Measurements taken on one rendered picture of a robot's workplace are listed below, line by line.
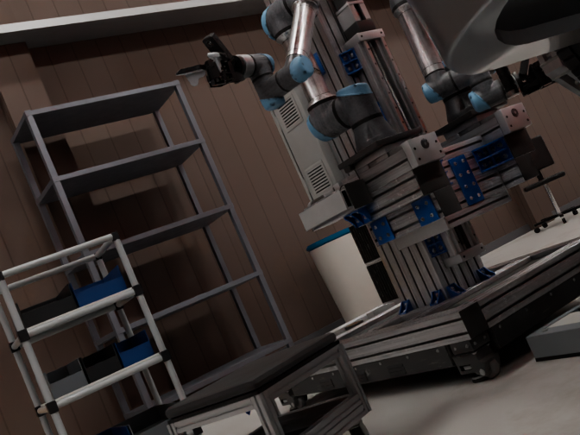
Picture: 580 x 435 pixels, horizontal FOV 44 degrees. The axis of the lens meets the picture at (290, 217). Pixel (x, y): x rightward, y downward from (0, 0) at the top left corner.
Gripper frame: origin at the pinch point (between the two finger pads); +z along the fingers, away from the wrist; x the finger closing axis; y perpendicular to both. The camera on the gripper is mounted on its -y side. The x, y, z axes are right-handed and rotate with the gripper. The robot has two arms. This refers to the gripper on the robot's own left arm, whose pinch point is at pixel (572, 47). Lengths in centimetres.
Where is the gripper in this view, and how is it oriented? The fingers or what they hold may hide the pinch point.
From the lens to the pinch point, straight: 252.0
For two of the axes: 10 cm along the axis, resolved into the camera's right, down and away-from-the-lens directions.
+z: 8.7, -4.1, -2.6
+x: -2.7, 0.3, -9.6
